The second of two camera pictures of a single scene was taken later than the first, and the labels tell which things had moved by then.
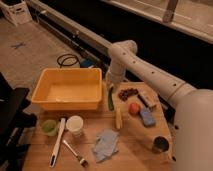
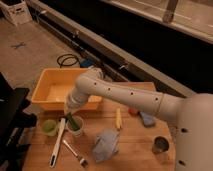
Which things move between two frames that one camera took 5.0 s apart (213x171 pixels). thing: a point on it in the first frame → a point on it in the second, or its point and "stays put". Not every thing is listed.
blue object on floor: (86, 63) stays put
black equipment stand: (14, 121) stays put
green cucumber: (110, 99) → (70, 117)
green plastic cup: (49, 127) stays put
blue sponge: (147, 117) stays put
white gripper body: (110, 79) → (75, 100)
